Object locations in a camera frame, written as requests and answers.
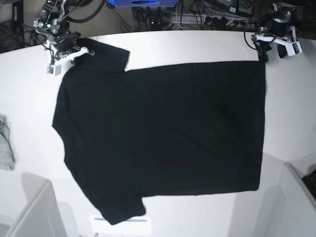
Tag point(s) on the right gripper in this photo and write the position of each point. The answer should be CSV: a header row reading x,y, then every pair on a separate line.
x,y
64,48

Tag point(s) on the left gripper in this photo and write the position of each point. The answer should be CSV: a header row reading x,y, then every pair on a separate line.
x,y
272,29

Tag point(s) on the black T-shirt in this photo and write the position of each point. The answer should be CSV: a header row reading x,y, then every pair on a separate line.
x,y
177,130

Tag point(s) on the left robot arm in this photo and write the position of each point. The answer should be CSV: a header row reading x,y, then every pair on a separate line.
x,y
283,9

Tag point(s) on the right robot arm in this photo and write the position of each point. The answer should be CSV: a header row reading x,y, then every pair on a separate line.
x,y
54,24

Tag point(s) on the blue box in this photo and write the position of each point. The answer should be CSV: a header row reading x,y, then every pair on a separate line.
x,y
135,3

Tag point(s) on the black device with LED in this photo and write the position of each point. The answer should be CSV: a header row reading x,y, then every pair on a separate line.
x,y
155,15

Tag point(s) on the white power strip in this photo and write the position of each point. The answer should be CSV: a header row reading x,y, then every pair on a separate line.
x,y
202,19

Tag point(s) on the grey folded cloth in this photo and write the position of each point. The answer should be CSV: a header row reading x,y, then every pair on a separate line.
x,y
7,160

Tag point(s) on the black keyboard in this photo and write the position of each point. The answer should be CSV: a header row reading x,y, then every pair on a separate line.
x,y
310,182

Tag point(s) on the white table partition right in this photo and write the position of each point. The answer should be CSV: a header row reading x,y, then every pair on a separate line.
x,y
288,210

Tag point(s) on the white table partition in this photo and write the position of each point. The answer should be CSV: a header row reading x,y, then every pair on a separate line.
x,y
288,210
40,217

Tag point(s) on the white table partition left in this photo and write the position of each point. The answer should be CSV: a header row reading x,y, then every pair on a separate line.
x,y
40,217

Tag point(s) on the white slotted tray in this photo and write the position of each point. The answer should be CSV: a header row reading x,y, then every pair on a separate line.
x,y
132,226

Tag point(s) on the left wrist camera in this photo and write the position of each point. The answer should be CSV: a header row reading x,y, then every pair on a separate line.
x,y
293,48

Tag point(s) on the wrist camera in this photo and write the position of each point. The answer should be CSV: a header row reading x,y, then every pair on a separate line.
x,y
293,48
53,69

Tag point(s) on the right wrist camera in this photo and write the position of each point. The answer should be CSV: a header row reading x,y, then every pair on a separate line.
x,y
53,69

